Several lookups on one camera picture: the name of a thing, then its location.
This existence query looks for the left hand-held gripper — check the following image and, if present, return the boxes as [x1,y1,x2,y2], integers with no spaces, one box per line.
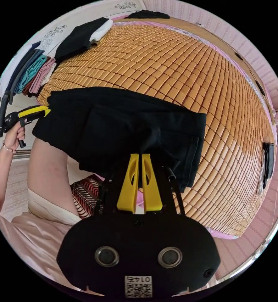
[3,105,51,149]

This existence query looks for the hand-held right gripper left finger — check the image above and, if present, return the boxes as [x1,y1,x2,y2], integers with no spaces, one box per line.
[117,154,139,211]

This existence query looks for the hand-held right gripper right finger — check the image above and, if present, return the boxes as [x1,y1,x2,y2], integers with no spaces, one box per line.
[142,154,163,211]

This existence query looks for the black long pants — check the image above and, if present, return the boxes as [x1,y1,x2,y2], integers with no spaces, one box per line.
[32,87,207,193]

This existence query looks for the person's left hand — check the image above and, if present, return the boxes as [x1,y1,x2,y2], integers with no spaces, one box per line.
[3,122,26,152]

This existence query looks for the red black striped cloth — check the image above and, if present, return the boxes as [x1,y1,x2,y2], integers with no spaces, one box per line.
[70,177,106,219]

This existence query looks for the pile of colourful folded clothes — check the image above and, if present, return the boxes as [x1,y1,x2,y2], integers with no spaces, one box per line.
[0,41,57,98]

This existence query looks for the person's body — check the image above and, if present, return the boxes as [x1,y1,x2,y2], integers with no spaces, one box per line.
[0,138,106,292]

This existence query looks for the pile of black white clothes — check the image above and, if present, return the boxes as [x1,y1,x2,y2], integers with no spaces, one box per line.
[54,17,114,60]

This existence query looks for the white cupboard with flower print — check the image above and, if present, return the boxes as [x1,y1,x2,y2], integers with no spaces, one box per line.
[23,0,145,56]

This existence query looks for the small dark folded clothes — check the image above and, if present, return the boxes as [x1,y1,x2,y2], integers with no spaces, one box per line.
[257,142,275,196]

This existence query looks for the bed with woven mat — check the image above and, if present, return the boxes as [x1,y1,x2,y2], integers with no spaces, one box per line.
[38,16,276,240]

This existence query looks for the black flat garment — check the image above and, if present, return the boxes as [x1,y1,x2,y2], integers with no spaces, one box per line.
[124,10,171,20]

